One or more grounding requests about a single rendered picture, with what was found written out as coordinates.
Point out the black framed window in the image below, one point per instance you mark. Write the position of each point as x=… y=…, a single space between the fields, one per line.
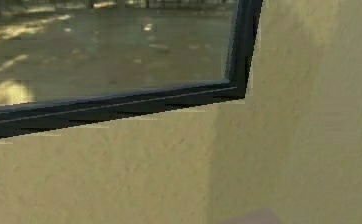
x=122 y=60

